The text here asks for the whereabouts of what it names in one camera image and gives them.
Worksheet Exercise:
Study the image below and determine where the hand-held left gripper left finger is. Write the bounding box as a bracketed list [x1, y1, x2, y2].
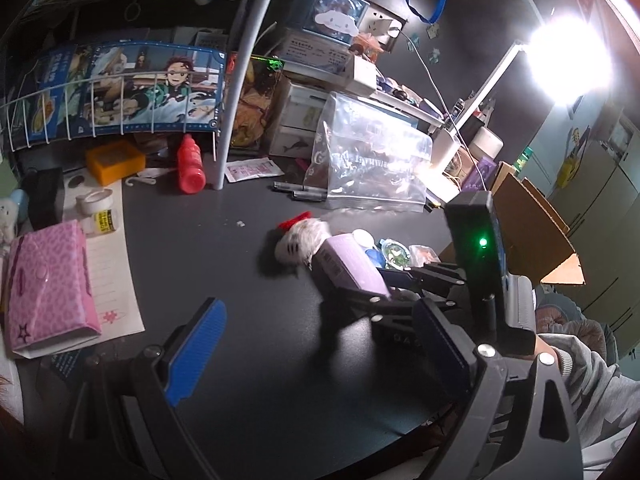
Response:
[57, 297, 228, 480]

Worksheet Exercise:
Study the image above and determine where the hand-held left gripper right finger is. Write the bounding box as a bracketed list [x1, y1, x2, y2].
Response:
[412, 297, 586, 480]

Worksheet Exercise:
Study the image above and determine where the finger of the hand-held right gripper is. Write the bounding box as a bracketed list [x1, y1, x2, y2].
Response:
[377, 260, 471, 292]
[344, 286, 427, 350]

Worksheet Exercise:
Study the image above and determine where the small clear snack packet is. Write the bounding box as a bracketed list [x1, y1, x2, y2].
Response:
[410, 244, 442, 266]

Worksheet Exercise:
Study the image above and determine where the green round badge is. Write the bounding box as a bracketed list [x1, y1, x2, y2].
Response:
[380, 240, 413, 267]

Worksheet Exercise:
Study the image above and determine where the brown cardboard box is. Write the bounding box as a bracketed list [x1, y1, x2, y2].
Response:
[440, 160, 583, 286]

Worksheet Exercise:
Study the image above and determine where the purple cardboard box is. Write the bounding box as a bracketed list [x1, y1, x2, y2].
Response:
[311, 234, 392, 303]

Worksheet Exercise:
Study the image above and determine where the white plush toy red bow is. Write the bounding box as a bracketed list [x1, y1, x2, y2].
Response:
[274, 212, 332, 268]

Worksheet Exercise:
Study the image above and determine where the person's right forearm grey sleeve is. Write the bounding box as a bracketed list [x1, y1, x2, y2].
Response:
[537, 320, 640, 466]

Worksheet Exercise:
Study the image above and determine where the small purple carton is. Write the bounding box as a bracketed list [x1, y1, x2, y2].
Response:
[462, 157, 496, 191]

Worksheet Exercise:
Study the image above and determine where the lined notepad paper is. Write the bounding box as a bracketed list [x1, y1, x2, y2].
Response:
[15, 180, 146, 361]

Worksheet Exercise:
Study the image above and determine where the white cylinder container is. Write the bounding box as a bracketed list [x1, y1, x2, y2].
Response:
[467, 127, 505, 161]

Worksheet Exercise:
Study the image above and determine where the clear plastic zip bag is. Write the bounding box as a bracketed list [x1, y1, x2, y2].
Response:
[302, 91, 433, 211]

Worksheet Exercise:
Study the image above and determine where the grey green cabinet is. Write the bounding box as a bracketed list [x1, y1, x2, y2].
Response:
[547, 105, 640, 316]

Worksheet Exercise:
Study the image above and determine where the small jar yellow label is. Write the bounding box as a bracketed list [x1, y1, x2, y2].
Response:
[82, 207, 121, 236]

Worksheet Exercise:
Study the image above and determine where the pink patterned pouch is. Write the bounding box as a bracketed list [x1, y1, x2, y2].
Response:
[2, 220, 103, 352]

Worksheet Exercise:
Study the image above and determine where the white shelf riser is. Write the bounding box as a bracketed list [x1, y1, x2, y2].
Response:
[287, 72, 446, 128]

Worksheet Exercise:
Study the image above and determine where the white plastic hook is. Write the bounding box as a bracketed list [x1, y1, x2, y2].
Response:
[125, 170, 168, 187]

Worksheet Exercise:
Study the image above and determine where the white tape roll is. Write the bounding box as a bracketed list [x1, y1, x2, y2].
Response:
[76, 189, 113, 216]

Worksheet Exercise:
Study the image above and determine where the red plastic bottle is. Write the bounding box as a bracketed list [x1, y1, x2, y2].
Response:
[176, 133, 207, 194]

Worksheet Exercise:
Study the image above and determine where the pink white sachet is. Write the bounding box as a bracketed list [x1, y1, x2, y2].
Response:
[224, 157, 283, 183]

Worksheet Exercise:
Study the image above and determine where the orange plastic box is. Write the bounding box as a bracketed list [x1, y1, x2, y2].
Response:
[85, 139, 147, 187]

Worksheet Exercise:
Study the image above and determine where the white drawer unit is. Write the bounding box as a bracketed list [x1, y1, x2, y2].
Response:
[267, 80, 336, 158]

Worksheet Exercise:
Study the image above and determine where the black box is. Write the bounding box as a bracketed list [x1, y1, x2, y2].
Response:
[22, 167, 66, 231]

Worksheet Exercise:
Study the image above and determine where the white adapter box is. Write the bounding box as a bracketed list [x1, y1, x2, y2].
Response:
[345, 55, 378, 88]

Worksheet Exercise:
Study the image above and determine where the white desk lamp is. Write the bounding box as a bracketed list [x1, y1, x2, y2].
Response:
[430, 10, 616, 171]

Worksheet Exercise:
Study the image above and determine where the small white plush figure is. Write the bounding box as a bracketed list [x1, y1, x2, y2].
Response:
[0, 190, 26, 246]

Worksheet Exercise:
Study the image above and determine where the orange haired figurine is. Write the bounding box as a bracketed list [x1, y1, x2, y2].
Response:
[350, 32, 393, 61]

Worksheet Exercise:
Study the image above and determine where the brown snack bag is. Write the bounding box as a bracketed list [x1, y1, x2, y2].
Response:
[225, 55, 288, 151]

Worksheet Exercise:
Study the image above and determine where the white power strip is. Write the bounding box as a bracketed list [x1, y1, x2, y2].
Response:
[367, 2, 408, 53]

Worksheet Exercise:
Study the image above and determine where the white printed carton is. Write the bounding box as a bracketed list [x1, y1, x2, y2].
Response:
[277, 30, 351, 76]

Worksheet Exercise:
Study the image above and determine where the anime poster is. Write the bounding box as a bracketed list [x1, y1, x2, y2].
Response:
[27, 42, 228, 143]

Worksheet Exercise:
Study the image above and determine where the white metal pole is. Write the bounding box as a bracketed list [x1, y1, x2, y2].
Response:
[212, 0, 292, 192]

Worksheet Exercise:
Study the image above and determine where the blue storage drawer cloud figure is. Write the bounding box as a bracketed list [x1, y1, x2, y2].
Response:
[295, 0, 371, 43]

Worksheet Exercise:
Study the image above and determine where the white cable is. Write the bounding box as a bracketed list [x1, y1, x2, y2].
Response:
[392, 27, 483, 191]

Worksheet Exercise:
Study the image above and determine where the white wire rack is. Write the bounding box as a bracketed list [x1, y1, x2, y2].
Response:
[0, 0, 281, 161]

